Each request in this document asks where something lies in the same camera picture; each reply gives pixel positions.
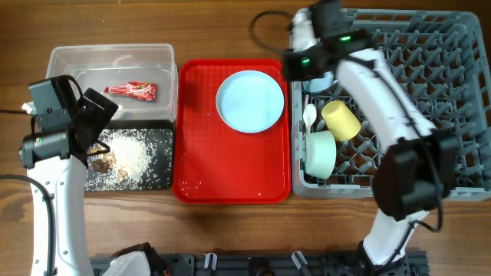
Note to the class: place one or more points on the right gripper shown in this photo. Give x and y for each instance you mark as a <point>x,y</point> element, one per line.
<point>292,66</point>

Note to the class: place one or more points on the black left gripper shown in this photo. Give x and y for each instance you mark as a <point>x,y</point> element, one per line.
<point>101,116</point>

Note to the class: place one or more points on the light blue bowl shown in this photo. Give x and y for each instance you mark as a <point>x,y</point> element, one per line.
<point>317,85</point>

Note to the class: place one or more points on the white plastic spoon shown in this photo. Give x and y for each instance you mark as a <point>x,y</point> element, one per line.
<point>309,116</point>

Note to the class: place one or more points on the red candy wrapper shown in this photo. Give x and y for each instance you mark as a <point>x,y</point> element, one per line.
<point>145,91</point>

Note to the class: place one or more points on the rice and food scraps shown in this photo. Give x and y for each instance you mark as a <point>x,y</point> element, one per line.
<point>126,157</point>

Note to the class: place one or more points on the yellow cup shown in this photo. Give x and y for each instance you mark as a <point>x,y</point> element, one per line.
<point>340,121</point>

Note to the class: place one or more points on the light blue plate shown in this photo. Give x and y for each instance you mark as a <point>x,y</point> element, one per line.
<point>250,101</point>

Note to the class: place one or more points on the green bowl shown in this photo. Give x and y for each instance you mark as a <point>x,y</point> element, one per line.
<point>320,154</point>

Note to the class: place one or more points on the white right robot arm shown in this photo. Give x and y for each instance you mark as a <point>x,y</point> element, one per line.
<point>417,167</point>

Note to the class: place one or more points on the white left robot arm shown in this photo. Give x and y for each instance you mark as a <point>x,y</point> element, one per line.
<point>60,246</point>

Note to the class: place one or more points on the grey dishwasher rack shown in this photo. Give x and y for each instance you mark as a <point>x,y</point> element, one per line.
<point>440,61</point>

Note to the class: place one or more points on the clear plastic bin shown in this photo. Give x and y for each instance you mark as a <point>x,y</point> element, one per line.
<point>108,65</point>

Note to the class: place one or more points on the black tray bin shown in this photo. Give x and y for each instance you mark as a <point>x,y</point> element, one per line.
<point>161,172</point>

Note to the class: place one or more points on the red serving tray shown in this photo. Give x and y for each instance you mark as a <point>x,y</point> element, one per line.
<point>212,162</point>

